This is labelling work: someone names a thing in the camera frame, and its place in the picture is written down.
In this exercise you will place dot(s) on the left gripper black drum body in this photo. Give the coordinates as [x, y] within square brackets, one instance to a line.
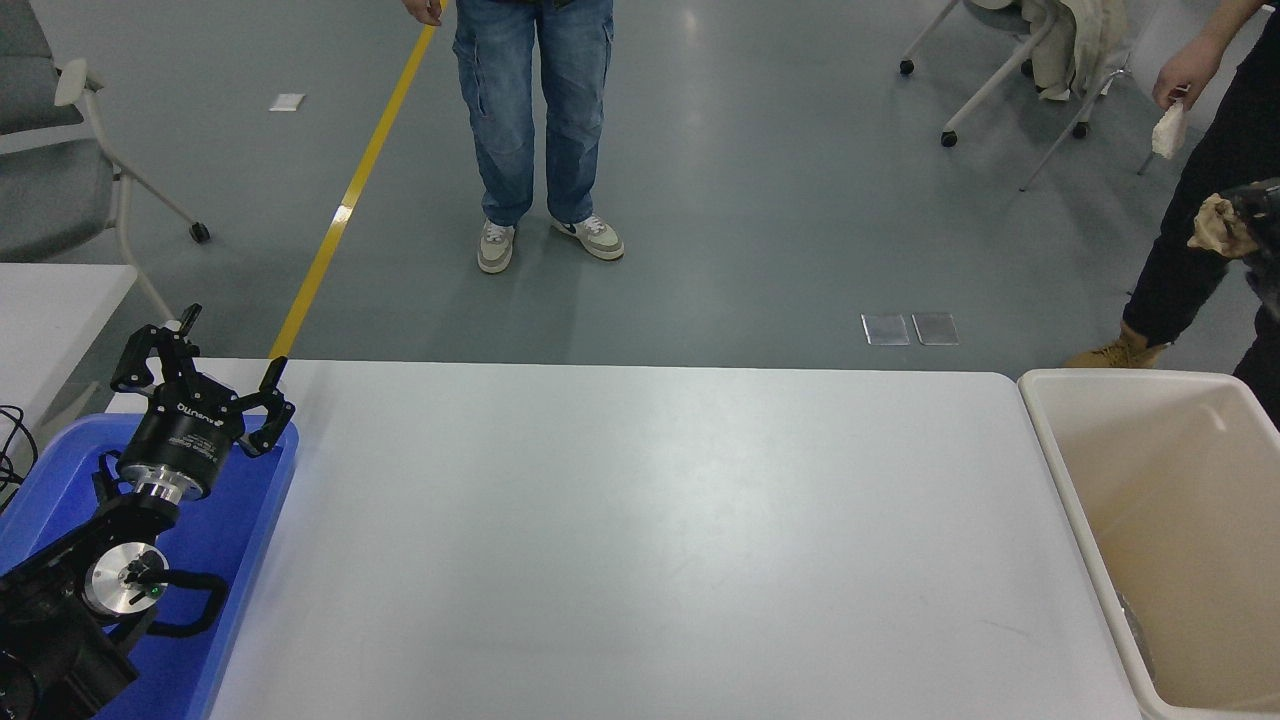
[185, 445]

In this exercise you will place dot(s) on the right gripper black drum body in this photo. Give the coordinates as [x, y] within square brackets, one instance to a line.
[1265, 210]

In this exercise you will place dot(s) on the tan paper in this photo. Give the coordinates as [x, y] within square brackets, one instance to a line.
[1215, 230]

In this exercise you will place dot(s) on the pale rice snack bar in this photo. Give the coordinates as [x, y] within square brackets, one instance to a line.
[1169, 132]

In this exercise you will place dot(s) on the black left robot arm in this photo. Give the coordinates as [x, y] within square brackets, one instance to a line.
[50, 650]

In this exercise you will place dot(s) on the person's right forearm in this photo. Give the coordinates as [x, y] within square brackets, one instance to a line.
[1230, 22]

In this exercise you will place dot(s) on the person's right hand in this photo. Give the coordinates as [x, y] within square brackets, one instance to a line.
[423, 10]
[1190, 65]

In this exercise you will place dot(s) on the blue plastic tray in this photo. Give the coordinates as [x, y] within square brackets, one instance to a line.
[245, 520]

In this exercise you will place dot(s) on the person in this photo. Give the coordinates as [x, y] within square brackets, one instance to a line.
[1170, 280]
[530, 110]

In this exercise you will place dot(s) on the white table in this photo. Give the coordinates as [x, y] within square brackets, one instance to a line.
[50, 310]

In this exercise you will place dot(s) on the grey office chair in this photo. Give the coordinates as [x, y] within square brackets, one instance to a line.
[50, 190]

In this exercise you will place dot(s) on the beige jacket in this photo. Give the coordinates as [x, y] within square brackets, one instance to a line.
[1080, 40]

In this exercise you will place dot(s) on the large pale plastic bin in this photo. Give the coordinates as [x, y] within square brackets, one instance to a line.
[1100, 440]

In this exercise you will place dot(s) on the white-framed wheeled chair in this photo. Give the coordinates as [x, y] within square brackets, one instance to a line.
[949, 139]

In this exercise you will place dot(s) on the silver floor plate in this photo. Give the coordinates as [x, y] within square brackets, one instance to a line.
[885, 329]
[935, 328]

